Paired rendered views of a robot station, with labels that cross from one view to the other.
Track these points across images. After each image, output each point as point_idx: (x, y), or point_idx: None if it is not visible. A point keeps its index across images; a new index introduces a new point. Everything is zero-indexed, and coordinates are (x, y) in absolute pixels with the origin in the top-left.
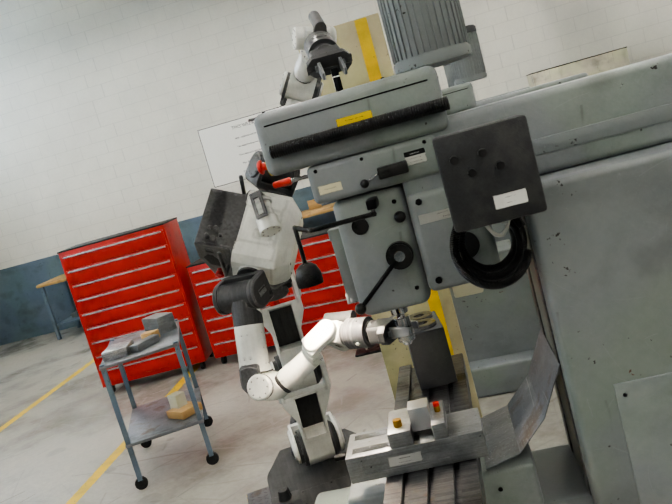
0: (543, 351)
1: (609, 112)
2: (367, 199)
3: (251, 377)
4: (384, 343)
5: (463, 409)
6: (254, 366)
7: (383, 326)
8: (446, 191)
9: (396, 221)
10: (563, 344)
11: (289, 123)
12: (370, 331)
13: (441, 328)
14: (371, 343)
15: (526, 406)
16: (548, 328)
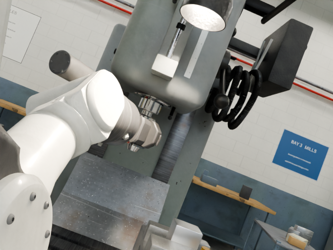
0: (111, 172)
1: None
2: (261, 1)
3: (8, 191)
4: (151, 146)
5: (66, 232)
6: (4, 129)
7: (157, 123)
8: (301, 61)
9: (233, 33)
10: (194, 172)
11: None
12: (146, 124)
13: (3, 126)
14: (136, 141)
15: (102, 220)
16: (162, 157)
